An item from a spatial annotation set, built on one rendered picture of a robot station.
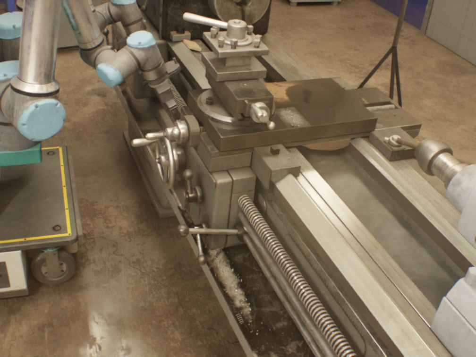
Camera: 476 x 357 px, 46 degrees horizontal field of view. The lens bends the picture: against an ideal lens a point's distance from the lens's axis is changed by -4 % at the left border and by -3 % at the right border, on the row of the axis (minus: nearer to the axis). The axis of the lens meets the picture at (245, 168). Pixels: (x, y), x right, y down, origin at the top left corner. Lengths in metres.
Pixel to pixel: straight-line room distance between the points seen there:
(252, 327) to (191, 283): 0.74
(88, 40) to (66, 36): 2.57
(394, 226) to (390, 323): 0.53
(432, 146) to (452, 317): 0.41
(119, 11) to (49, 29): 0.69
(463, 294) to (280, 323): 0.75
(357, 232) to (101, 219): 1.58
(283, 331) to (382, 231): 0.44
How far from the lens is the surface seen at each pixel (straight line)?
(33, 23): 1.74
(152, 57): 2.00
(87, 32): 2.00
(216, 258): 2.05
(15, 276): 2.38
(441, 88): 4.82
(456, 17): 5.67
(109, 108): 3.80
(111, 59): 1.96
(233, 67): 1.81
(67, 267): 2.48
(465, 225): 1.32
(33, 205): 2.45
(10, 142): 2.03
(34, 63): 1.78
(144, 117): 2.86
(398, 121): 2.09
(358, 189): 1.93
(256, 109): 1.60
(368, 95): 2.23
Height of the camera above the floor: 1.79
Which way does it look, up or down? 33 degrees down
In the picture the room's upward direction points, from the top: 7 degrees clockwise
